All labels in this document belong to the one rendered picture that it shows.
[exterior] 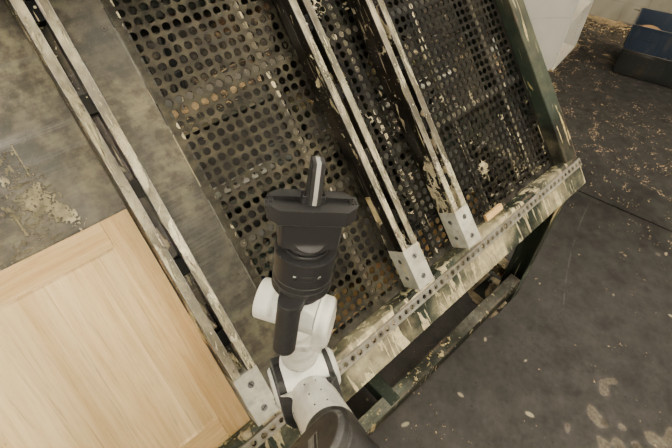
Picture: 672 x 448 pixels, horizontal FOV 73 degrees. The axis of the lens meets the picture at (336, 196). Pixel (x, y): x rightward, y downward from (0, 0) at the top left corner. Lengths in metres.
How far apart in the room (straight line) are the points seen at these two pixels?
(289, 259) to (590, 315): 2.17
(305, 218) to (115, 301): 0.57
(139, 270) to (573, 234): 2.45
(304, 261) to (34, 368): 0.63
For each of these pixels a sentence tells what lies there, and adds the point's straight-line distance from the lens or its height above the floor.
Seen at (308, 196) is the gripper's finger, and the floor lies 1.60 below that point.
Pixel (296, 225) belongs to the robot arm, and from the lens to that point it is 0.59.
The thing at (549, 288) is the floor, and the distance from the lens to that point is 2.66.
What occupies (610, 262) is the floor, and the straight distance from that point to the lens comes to 2.93.
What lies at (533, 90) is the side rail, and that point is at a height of 1.12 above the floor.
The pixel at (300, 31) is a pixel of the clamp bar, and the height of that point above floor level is 1.51.
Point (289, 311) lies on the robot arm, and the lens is 0.64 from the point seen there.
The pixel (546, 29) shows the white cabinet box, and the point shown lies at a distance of 4.35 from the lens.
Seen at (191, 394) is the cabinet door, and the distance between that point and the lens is 1.14.
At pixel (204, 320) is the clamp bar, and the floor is 1.14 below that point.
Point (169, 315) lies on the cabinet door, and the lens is 1.07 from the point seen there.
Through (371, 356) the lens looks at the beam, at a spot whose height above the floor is 0.86.
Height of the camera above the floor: 2.02
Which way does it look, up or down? 45 degrees down
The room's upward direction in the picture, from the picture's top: straight up
